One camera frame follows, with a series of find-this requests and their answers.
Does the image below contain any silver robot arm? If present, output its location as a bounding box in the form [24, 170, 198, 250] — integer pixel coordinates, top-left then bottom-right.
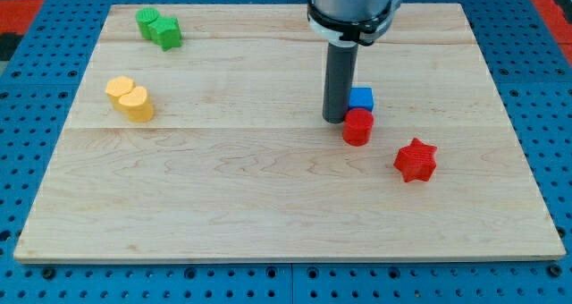
[307, 0, 403, 47]

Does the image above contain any blue cube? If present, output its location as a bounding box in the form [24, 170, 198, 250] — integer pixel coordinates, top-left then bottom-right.
[349, 87, 374, 112]

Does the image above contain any light wooden board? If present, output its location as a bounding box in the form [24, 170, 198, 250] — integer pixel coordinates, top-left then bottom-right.
[13, 4, 566, 264]

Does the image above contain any red cylinder block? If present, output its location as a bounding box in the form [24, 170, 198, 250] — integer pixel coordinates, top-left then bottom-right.
[342, 108, 374, 147]

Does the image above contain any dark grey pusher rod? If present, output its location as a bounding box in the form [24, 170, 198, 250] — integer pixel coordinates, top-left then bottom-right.
[322, 44, 358, 123]

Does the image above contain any red star block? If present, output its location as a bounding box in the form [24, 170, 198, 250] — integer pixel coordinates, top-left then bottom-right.
[393, 138, 438, 182]

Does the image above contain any yellow heart block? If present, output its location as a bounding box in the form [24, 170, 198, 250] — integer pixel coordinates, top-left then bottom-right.
[118, 86, 155, 122]

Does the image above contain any green star block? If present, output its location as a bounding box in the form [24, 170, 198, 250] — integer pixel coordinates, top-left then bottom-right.
[148, 16, 182, 51]

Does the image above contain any yellow hexagon block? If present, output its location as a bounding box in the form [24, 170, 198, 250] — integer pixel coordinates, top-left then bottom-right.
[105, 76, 135, 111]

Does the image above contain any green cylinder block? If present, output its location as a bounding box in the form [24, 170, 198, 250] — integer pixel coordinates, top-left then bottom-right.
[135, 7, 160, 40]

